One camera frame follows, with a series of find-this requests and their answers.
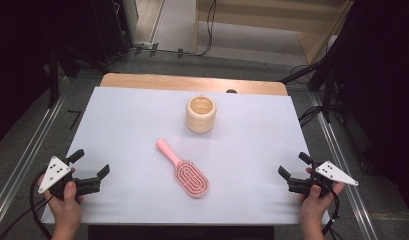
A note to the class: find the black metal stand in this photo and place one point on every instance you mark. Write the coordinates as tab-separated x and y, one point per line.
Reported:
53	76
327	86

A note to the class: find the white table mat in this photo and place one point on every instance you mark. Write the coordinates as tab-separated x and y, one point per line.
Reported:
125	133

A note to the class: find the person's left hand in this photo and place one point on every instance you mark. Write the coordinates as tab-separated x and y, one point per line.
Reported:
66	210

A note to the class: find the metal floor rail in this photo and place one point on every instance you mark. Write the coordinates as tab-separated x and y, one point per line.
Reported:
28	146
342	166

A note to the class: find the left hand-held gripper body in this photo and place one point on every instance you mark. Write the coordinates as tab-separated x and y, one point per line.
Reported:
55	171

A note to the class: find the pink hairbrush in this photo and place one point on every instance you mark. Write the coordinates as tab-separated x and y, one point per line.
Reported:
187	173

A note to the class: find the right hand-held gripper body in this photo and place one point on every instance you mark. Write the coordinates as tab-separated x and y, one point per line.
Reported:
335	173

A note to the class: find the light wooden desk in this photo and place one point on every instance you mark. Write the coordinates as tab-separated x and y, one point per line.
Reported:
275	20

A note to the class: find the black cabinet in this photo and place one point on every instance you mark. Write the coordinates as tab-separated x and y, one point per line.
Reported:
115	26

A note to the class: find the cream ribbed cup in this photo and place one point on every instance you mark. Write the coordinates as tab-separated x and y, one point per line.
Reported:
200	115

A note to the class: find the person's right hand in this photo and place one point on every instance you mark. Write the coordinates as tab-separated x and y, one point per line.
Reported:
312	208

